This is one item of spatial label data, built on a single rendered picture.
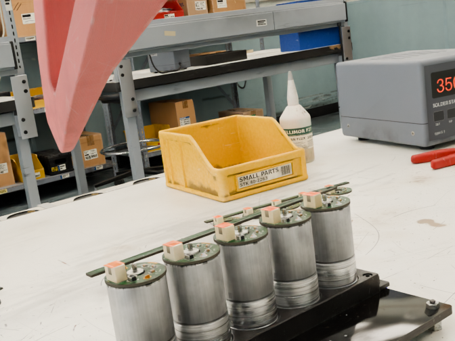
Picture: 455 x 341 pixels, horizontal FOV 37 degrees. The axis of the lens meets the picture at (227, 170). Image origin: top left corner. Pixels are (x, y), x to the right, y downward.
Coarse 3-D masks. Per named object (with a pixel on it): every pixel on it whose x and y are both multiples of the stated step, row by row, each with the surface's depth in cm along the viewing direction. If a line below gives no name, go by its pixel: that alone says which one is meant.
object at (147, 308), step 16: (128, 272) 27; (112, 288) 27; (128, 288) 26; (144, 288) 26; (160, 288) 27; (112, 304) 27; (128, 304) 27; (144, 304) 27; (160, 304) 27; (112, 320) 27; (128, 320) 27; (144, 320) 27; (160, 320) 27; (128, 336) 27; (144, 336) 27; (160, 336) 27; (176, 336) 28
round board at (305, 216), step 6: (288, 210) 33; (294, 210) 33; (300, 210) 33; (294, 216) 32; (300, 216) 32; (306, 216) 32; (282, 222) 32; (288, 222) 32; (294, 222) 32; (300, 222) 31
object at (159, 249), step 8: (320, 192) 36; (296, 200) 35; (280, 208) 34; (248, 216) 34; (256, 216) 33; (200, 232) 32; (208, 232) 32; (184, 240) 31; (192, 240) 31; (160, 248) 30; (136, 256) 30; (144, 256) 30; (128, 264) 29; (88, 272) 28; (96, 272) 28; (104, 272) 28
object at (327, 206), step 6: (330, 198) 35; (336, 198) 35; (342, 198) 34; (348, 198) 34; (300, 204) 34; (324, 204) 33; (330, 204) 33; (342, 204) 33; (348, 204) 34; (312, 210) 33; (318, 210) 33; (324, 210) 33
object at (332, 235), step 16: (320, 224) 33; (336, 224) 33; (320, 240) 34; (336, 240) 33; (352, 240) 34; (320, 256) 34; (336, 256) 34; (352, 256) 34; (320, 272) 34; (336, 272) 34; (352, 272) 34; (320, 288) 34; (336, 288) 34
